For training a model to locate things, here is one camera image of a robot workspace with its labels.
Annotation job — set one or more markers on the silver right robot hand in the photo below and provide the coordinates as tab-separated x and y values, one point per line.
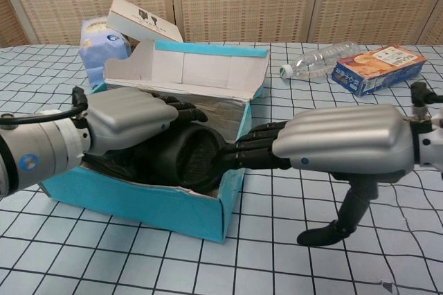
346	139

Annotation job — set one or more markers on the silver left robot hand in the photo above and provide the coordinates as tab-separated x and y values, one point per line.
131	115

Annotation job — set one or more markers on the black slide sandal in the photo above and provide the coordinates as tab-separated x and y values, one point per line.
194	156

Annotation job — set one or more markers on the teal cardboard shoe box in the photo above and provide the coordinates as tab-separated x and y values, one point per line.
155	205

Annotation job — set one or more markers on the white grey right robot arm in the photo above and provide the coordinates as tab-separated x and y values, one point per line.
432	142

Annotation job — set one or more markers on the blue tissue pack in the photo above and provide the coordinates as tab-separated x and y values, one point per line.
97	52

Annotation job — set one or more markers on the orange and blue snack box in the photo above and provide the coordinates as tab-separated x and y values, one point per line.
373	63

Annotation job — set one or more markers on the clear empty plastic bottle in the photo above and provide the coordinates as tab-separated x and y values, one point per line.
322	59

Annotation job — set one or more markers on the white printed cardboard box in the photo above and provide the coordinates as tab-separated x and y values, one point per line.
145	18

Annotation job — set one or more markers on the light blue checkered tablecloth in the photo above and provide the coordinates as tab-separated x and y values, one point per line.
346	267

